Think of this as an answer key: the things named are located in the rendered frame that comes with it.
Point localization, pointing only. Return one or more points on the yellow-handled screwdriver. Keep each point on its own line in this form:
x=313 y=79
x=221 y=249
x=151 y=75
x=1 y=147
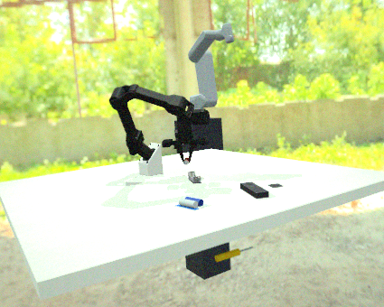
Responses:
x=229 y=254

